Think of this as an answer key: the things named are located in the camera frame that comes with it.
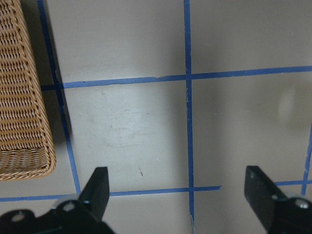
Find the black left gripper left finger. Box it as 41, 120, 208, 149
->
78, 167, 109, 221

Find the brown wicker basket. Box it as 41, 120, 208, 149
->
0, 0, 57, 181

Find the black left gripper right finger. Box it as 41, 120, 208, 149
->
244, 166, 288, 229

